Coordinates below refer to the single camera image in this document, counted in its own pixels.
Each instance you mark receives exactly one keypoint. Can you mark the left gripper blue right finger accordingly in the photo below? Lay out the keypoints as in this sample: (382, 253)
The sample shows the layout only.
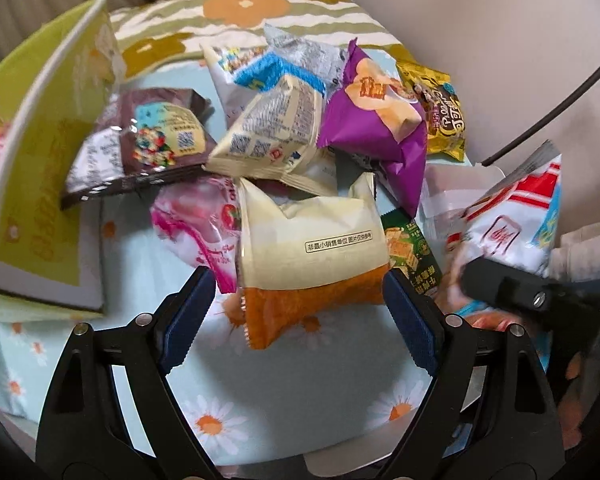
(488, 412)

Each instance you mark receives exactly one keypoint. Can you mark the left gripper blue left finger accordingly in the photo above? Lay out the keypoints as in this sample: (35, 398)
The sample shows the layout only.
(82, 432)

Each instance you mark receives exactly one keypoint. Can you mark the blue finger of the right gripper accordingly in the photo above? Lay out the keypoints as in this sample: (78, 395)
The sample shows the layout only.
(518, 291)

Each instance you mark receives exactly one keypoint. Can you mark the blue white snack bag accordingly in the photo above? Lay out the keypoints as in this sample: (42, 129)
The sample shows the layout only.
(514, 223)

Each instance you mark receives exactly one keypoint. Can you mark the dark green snack packet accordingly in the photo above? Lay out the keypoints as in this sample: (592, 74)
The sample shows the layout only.
(410, 252)

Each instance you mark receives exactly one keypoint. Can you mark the cream orange snack bag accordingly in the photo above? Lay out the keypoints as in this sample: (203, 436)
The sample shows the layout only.
(306, 256)

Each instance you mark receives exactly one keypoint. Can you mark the yellow gold snack bag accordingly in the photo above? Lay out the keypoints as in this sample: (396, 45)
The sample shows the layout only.
(445, 120)

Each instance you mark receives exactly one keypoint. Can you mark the purple chip bag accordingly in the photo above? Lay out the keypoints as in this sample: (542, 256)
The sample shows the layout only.
(374, 116)

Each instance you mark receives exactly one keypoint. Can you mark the pink strawberry snack bag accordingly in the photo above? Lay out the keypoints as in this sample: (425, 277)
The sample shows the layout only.
(199, 221)

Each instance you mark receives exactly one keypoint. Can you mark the beige barcode snack bag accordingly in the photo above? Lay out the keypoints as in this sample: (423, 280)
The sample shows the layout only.
(275, 138)

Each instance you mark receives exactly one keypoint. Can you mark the silver blue snack bag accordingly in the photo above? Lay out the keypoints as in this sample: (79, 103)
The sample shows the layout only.
(239, 74)

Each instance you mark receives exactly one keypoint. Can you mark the brown chocolate snack bag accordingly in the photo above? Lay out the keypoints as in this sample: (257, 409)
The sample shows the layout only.
(143, 137)

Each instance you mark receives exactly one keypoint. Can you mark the right hand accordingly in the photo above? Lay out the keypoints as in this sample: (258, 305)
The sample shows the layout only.
(577, 401)

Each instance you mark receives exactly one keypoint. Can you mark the green cardboard storage box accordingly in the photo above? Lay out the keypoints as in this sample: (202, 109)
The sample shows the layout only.
(53, 87)

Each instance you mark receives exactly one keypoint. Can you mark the light blue daisy tablecloth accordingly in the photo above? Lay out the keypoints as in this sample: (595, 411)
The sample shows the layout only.
(336, 377)

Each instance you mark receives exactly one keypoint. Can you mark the striped floral blanket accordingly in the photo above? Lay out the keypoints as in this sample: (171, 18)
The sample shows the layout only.
(170, 31)

